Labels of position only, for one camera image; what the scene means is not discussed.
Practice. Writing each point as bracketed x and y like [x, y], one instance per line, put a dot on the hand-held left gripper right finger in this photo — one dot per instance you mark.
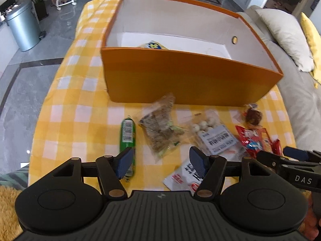
[198, 162]

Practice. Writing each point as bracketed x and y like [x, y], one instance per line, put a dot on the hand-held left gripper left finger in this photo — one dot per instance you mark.
[124, 163]

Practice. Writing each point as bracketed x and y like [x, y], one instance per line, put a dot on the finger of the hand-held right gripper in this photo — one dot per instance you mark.
[296, 153]
[270, 160]

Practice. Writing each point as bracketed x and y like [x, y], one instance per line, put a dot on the white spicy strip packet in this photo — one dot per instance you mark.
[180, 178]

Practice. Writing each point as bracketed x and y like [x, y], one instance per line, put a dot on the red snack packet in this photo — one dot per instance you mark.
[253, 140]

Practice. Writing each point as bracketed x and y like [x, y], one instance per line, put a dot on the green sausage packet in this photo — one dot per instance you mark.
[128, 130]

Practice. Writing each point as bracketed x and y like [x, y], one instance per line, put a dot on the orange cardboard box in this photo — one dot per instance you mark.
[175, 80]

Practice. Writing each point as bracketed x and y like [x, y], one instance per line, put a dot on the clear bag of white balls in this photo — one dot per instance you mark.
[205, 128]

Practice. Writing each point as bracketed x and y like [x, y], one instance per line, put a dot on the small brown snack packet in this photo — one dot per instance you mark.
[253, 116]

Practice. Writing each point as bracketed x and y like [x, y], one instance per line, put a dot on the clear bag of dried greens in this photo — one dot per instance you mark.
[156, 125]

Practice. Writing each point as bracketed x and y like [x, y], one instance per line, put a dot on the grey sofa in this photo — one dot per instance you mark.
[301, 100]

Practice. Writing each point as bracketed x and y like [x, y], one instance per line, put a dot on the yellow checkered tablecloth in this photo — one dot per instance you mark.
[75, 110]

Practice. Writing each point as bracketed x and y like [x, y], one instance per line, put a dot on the green patterned cloth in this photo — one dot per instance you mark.
[12, 178]

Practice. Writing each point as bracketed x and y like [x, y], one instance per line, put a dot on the yellow cushion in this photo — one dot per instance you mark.
[313, 37]

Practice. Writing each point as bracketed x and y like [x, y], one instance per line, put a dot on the yellow white snack packet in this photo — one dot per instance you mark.
[154, 45]

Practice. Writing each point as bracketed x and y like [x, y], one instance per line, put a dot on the beige cushion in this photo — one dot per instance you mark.
[283, 32]

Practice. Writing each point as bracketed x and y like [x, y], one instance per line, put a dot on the fluffy yellow rug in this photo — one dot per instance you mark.
[8, 210]

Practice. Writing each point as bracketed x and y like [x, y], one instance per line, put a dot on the silver trash can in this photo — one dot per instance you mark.
[22, 27]

